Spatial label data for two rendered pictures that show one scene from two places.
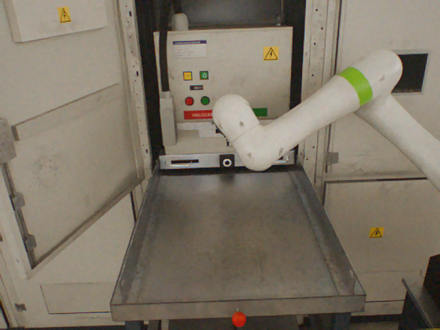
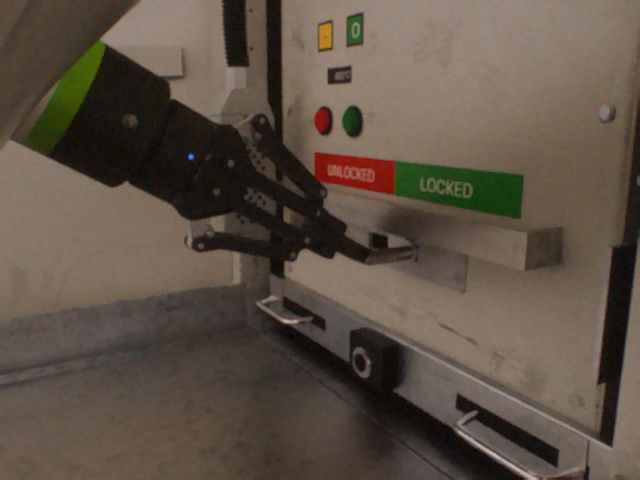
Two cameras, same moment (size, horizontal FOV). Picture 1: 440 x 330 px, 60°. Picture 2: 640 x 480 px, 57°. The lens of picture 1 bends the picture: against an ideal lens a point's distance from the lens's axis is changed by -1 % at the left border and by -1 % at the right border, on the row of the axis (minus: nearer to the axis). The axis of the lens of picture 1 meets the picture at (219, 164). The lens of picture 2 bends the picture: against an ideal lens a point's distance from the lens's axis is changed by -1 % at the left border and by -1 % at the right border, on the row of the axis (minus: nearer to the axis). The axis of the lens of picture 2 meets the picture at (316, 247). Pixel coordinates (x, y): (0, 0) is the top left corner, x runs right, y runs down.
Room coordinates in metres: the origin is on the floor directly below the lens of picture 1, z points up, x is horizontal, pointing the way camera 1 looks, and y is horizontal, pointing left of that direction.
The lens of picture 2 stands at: (1.05, -0.50, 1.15)
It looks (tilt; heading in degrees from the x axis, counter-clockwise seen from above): 13 degrees down; 59
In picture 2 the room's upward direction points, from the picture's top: straight up
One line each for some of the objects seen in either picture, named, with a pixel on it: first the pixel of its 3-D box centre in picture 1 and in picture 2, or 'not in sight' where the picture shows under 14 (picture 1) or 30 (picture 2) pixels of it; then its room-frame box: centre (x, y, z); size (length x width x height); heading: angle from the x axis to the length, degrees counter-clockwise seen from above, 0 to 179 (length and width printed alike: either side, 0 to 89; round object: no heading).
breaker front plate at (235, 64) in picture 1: (225, 97); (394, 113); (1.42, -0.03, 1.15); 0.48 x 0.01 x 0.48; 90
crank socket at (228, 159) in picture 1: (227, 161); (370, 359); (1.40, -0.03, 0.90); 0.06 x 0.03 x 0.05; 90
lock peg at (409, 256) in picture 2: not in sight; (393, 246); (1.40, -0.06, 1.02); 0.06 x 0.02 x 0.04; 0
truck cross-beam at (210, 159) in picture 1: (226, 157); (399, 352); (1.43, -0.03, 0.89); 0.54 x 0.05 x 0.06; 90
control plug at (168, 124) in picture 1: (168, 120); (244, 161); (1.35, 0.18, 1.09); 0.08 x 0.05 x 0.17; 0
